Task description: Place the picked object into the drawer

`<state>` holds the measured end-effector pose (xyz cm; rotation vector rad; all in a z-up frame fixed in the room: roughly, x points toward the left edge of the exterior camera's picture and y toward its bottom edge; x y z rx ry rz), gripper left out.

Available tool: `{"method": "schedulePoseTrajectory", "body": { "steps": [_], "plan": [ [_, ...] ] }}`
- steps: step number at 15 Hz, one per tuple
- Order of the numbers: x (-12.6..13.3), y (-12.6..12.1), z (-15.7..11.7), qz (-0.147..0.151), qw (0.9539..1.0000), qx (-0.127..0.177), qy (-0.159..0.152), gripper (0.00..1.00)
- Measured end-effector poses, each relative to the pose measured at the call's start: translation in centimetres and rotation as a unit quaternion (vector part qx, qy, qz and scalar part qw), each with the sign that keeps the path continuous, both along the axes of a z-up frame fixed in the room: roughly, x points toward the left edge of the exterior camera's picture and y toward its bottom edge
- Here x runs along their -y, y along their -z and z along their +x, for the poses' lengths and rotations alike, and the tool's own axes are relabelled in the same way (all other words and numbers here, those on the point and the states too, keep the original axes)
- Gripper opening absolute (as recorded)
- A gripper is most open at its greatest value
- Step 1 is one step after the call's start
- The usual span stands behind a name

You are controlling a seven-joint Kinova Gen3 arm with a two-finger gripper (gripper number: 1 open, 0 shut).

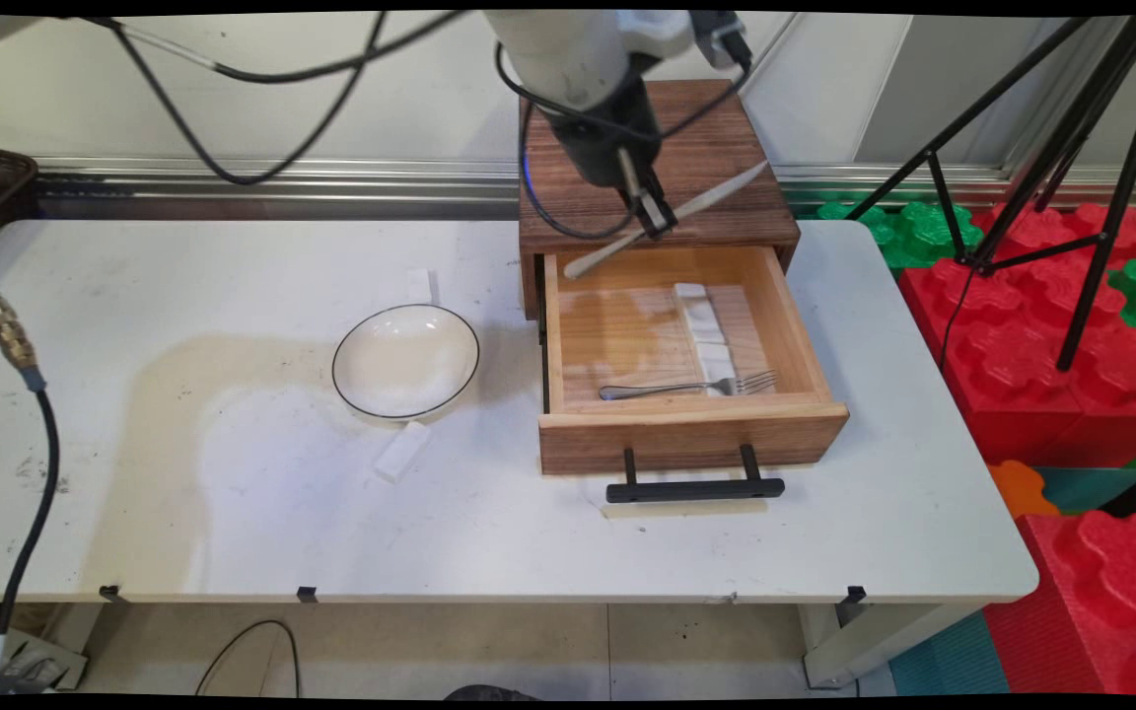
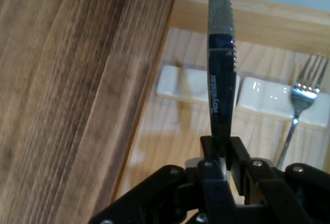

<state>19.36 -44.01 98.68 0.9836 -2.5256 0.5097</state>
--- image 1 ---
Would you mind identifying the thick black cable brass connector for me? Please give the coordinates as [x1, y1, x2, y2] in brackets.
[0, 258, 63, 693]

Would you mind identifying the dark wooden cabinet box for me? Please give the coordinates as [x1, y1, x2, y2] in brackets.
[519, 79, 803, 322]

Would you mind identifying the white table leg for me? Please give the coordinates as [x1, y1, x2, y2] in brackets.
[798, 602, 965, 690]

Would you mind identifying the white plate with black rim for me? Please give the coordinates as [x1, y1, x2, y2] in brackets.
[331, 303, 482, 422]

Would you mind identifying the large red foam block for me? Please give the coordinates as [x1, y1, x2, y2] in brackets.
[898, 202, 1136, 470]

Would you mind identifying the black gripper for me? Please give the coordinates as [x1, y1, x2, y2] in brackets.
[544, 57, 679, 241]

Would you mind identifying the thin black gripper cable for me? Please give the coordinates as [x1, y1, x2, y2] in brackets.
[75, 12, 756, 244]

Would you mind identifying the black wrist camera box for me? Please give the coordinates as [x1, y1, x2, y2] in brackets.
[690, 12, 755, 72]

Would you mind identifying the teal foam mat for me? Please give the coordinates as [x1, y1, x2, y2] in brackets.
[887, 609, 1013, 697]

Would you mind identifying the silver table knife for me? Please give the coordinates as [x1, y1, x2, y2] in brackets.
[562, 160, 772, 281]

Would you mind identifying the orange foam piece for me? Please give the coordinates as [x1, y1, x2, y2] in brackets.
[987, 461, 1063, 522]

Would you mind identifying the long white cutlery rest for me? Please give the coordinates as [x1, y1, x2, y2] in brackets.
[672, 283, 742, 397]

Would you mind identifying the grey robot base mount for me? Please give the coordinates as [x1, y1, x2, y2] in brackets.
[0, 606, 89, 693]

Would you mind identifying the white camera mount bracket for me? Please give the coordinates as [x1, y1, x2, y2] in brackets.
[615, 12, 699, 62]

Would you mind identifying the silver fork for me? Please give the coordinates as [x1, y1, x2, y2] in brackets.
[599, 370, 780, 402]

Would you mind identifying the light wooden drawer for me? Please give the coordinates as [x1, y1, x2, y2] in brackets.
[536, 245, 851, 477]

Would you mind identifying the black floor cable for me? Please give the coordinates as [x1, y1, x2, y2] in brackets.
[193, 619, 303, 697]

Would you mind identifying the black camera tripod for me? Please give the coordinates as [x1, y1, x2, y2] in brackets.
[844, 15, 1136, 374]

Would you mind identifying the black drawer handle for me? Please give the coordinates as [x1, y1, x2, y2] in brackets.
[606, 444, 787, 505]

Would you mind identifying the aluminium wall rail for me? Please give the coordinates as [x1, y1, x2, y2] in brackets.
[34, 156, 1136, 223]

